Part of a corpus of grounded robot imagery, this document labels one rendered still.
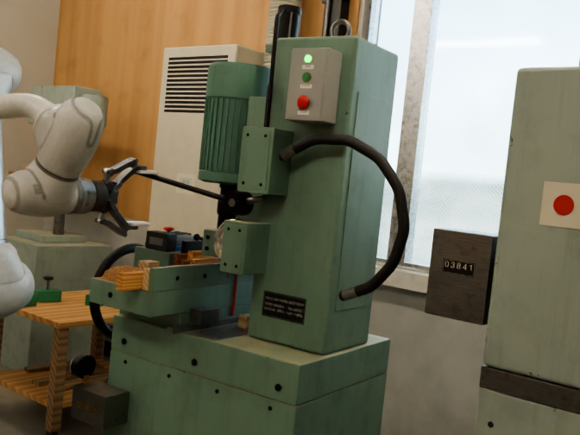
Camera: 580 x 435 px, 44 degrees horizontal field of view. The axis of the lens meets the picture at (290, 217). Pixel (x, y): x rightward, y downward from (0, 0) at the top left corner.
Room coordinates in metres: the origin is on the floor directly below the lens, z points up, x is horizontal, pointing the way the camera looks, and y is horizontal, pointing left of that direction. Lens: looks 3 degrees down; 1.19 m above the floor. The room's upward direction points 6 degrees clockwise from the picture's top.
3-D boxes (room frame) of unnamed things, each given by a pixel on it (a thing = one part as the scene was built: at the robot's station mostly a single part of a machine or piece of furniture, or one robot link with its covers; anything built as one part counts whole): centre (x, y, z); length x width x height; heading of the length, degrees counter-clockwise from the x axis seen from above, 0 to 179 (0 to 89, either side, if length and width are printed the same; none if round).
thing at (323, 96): (1.60, -0.02, 1.40); 0.10 x 0.06 x 0.16; 56
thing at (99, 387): (1.76, 0.43, 0.58); 0.12 x 0.08 x 0.08; 56
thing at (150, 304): (1.96, 0.26, 0.87); 0.61 x 0.30 x 0.06; 146
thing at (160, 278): (1.87, 0.14, 0.93); 0.60 x 0.02 x 0.06; 146
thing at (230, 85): (1.90, 0.17, 1.32); 0.18 x 0.18 x 0.31
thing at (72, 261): (4.06, 1.30, 0.79); 0.62 x 0.48 x 1.58; 50
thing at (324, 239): (1.74, -0.08, 1.16); 0.22 x 0.22 x 0.72; 56
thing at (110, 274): (1.74, 0.38, 0.92); 0.14 x 0.09 x 0.04; 56
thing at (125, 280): (1.87, 0.18, 0.92); 0.67 x 0.02 x 0.04; 146
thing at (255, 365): (1.83, 0.06, 0.76); 0.57 x 0.45 x 0.09; 56
